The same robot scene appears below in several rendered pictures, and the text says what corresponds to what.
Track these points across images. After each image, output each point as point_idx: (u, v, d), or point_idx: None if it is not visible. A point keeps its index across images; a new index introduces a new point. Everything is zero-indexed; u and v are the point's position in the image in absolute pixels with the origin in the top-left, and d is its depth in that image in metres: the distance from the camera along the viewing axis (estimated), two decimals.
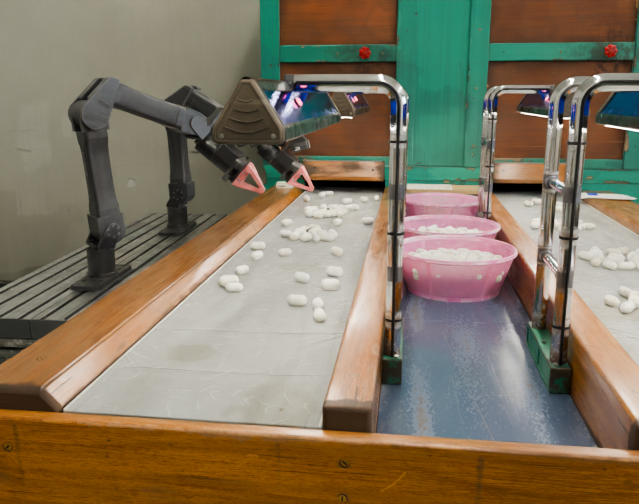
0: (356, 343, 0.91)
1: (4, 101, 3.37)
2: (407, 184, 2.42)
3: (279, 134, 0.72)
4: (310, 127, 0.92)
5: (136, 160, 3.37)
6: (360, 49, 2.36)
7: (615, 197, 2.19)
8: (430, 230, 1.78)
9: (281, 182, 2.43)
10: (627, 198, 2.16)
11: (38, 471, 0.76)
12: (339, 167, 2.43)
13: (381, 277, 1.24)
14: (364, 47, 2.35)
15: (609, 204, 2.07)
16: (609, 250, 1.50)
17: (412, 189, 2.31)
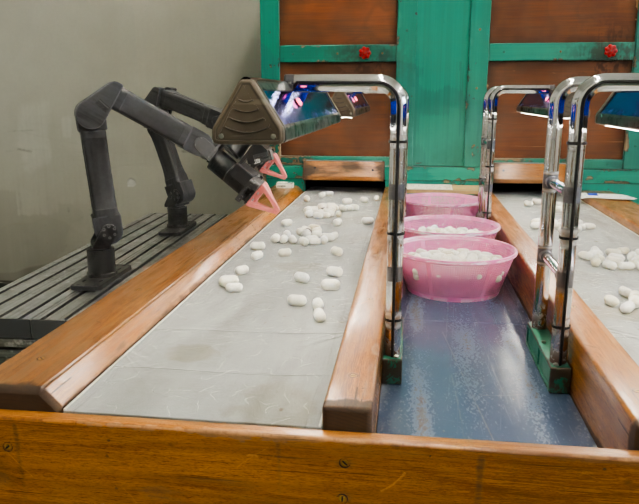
0: (356, 343, 0.91)
1: (4, 101, 3.37)
2: (407, 184, 2.42)
3: (279, 134, 0.72)
4: (310, 127, 0.92)
5: (136, 160, 3.37)
6: (360, 49, 2.36)
7: (615, 197, 2.19)
8: (430, 230, 1.78)
9: (281, 182, 2.43)
10: (627, 198, 2.16)
11: (38, 471, 0.76)
12: (339, 167, 2.43)
13: (381, 277, 1.24)
14: (364, 47, 2.35)
15: (609, 204, 2.07)
16: (609, 250, 1.50)
17: (412, 189, 2.31)
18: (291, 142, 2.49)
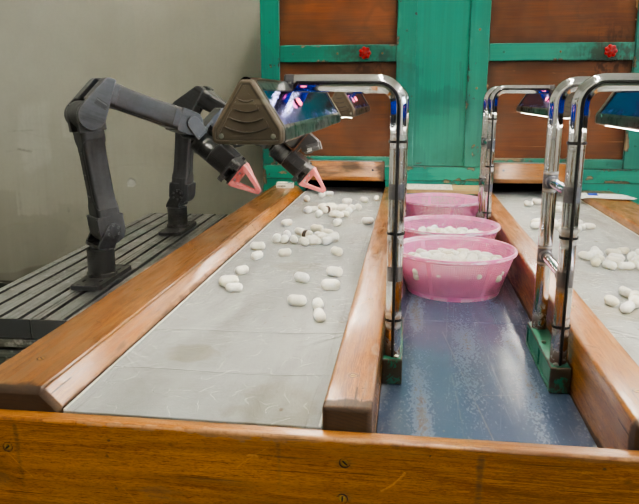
0: (356, 343, 0.91)
1: (4, 101, 3.37)
2: (407, 184, 2.42)
3: (279, 134, 0.72)
4: (310, 127, 0.92)
5: (136, 160, 3.37)
6: (360, 49, 2.36)
7: (615, 197, 2.19)
8: (430, 230, 1.78)
9: (281, 182, 2.43)
10: (627, 198, 2.16)
11: (38, 471, 0.76)
12: (339, 167, 2.43)
13: (381, 277, 1.24)
14: (364, 47, 2.35)
15: (609, 204, 2.07)
16: (609, 250, 1.50)
17: (412, 189, 2.31)
18: None
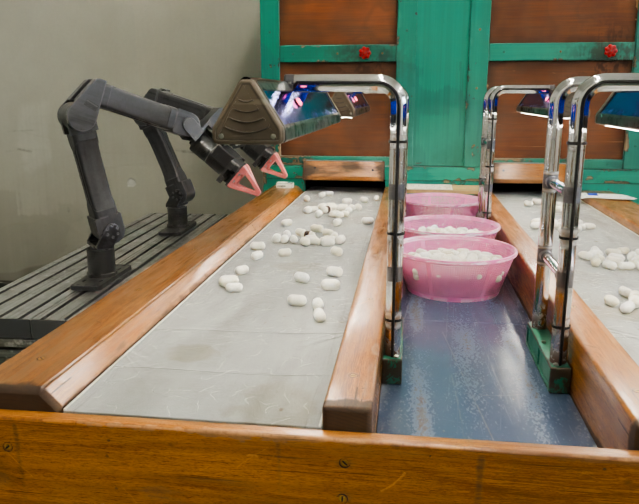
0: (356, 343, 0.91)
1: (4, 101, 3.37)
2: (407, 184, 2.42)
3: (279, 134, 0.72)
4: (310, 127, 0.92)
5: (136, 160, 3.37)
6: (360, 49, 2.36)
7: (615, 197, 2.19)
8: (430, 230, 1.78)
9: (281, 182, 2.43)
10: (627, 198, 2.16)
11: (38, 471, 0.76)
12: (339, 167, 2.43)
13: (381, 277, 1.24)
14: (364, 47, 2.35)
15: (609, 204, 2.07)
16: (609, 250, 1.50)
17: (412, 189, 2.31)
18: (291, 142, 2.49)
